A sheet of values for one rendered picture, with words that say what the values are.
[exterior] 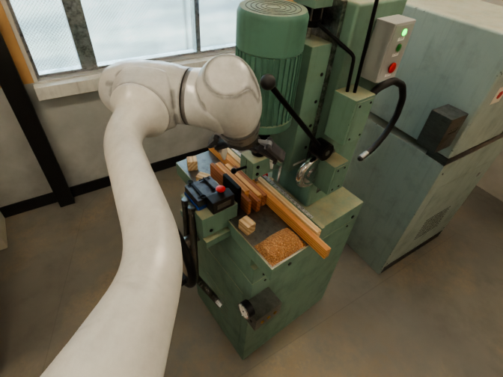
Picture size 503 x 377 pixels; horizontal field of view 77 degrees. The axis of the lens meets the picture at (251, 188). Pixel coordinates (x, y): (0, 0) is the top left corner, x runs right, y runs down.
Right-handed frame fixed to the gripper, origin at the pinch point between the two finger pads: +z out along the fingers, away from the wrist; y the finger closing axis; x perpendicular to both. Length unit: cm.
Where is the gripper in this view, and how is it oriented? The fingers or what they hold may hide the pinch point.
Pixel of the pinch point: (248, 158)
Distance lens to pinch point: 88.6
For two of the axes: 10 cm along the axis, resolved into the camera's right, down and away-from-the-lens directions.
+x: 2.2, -9.5, 2.0
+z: 0.8, 2.2, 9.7
